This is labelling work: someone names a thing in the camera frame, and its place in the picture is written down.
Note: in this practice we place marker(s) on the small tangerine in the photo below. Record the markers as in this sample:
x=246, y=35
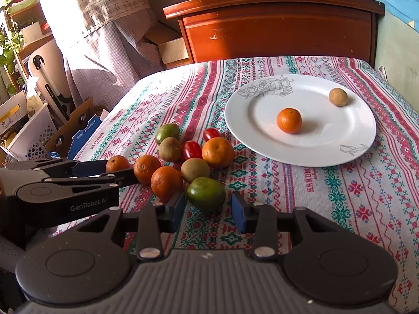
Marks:
x=117, y=163

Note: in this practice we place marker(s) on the green fruit back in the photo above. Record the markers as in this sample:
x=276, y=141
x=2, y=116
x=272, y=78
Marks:
x=168, y=130

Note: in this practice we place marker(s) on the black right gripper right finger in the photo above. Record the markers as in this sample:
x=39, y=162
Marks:
x=259, y=219

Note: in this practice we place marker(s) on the green houseplant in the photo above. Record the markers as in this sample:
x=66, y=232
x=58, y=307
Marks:
x=11, y=43

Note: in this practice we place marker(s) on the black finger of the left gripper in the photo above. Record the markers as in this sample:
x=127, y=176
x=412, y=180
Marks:
x=86, y=179

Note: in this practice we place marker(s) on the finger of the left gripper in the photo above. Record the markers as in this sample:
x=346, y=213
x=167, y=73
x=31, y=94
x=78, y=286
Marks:
x=59, y=168

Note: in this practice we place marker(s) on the beige sofa cushion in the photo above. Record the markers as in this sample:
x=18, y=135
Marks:
x=397, y=56

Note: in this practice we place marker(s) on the red-brown wooden cabinet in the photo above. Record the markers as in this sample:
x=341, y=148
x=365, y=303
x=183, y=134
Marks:
x=228, y=29

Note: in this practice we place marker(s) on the green fruit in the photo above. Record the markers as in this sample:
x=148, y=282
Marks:
x=206, y=194
x=168, y=130

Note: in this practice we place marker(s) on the brown kiwi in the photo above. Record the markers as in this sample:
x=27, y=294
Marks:
x=338, y=97
x=170, y=149
x=194, y=168

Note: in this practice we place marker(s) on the red tomato back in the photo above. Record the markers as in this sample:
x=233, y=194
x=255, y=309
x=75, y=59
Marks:
x=210, y=133

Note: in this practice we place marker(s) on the orange tangerine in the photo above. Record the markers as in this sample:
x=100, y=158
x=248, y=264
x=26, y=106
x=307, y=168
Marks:
x=289, y=120

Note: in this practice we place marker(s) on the checkered beige curtain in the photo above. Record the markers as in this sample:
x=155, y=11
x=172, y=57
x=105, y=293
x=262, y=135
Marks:
x=105, y=52

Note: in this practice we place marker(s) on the large tangerine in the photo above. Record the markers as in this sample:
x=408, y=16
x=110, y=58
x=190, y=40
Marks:
x=218, y=153

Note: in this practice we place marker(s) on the brown cardboard box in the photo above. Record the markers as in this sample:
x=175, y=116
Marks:
x=59, y=145

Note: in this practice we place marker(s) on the patterned striped tablecloth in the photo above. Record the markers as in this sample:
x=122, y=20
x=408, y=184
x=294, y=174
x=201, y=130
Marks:
x=374, y=196

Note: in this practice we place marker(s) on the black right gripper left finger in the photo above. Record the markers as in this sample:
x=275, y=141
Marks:
x=156, y=219

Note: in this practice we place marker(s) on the red tomato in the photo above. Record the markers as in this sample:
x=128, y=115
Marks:
x=191, y=149
x=210, y=133

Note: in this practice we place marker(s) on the white floral plate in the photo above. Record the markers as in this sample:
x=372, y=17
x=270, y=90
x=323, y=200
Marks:
x=330, y=135

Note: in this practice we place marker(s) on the white perforated basket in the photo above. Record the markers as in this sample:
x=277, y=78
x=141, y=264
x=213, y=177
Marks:
x=29, y=143

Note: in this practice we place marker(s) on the green fruit front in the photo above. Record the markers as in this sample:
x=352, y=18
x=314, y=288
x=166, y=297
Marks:
x=206, y=194

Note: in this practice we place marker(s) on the tangerine front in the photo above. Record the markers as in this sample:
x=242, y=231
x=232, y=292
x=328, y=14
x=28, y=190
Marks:
x=166, y=181

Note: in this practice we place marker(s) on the brown kiwi back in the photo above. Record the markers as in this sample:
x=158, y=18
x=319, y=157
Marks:
x=170, y=149

